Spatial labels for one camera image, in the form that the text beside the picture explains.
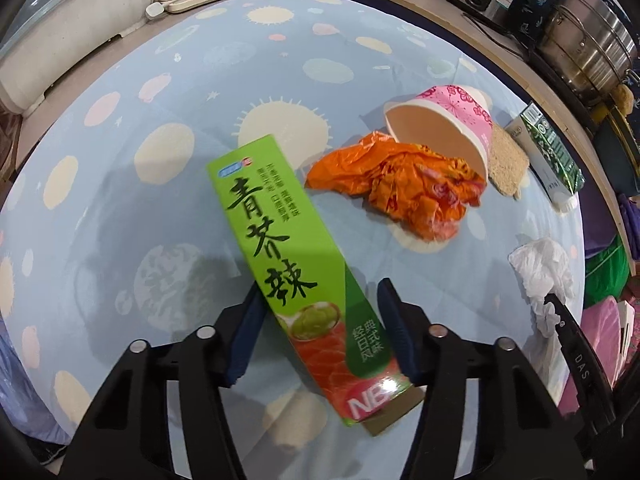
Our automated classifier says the black power cable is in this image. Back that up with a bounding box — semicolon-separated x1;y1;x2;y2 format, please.
462;12;531;48

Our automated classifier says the purple towel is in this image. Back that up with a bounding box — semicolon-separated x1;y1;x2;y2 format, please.
617;192;640;261

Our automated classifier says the stacked steel steamer pot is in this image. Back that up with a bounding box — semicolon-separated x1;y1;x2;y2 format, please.
537;0;638;103

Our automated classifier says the brown potato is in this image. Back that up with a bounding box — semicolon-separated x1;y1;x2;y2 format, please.
612;85;636;111

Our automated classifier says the crumpled orange foil wrapper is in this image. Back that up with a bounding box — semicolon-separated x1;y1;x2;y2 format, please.
305;131;488;243

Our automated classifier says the white tissue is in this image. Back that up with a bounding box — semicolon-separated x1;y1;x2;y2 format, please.
508;238;576;338

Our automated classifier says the green cardboard box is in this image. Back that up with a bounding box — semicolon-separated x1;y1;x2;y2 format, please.
206;134;426;436

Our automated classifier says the translucent plastic storage box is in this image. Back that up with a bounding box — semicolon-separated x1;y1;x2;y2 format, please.
0;0;166;113

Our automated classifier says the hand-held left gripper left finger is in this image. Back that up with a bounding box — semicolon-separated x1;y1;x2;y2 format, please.
59;285;268;480

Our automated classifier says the pink floral paper cup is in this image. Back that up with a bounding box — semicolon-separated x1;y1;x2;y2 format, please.
383;85;495;183

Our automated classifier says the green plastic bag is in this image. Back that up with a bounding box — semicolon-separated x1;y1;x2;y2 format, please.
585;235;631;306

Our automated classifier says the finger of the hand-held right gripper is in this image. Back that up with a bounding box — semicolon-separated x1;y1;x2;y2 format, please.
542;292;618;436

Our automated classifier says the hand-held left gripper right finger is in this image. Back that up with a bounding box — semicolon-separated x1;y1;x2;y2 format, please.
376;277;586;480

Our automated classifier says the green and white carton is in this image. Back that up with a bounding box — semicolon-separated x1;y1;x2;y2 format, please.
505;102;586;211

